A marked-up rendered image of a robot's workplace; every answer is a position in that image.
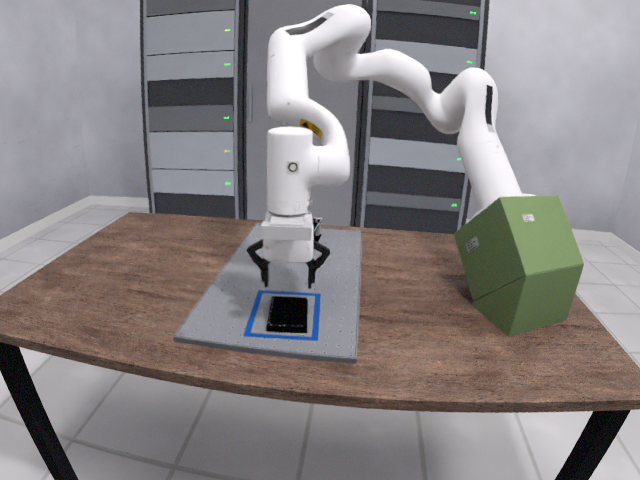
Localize blue rectangular tape outline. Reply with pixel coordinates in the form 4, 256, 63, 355
243, 290, 321, 341

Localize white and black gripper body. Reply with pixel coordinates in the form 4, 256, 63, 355
263, 210, 314, 263

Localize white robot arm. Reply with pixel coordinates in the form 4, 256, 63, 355
261, 5, 535, 241

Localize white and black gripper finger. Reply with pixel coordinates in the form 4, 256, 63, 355
305, 240, 330, 289
247, 239, 271, 287

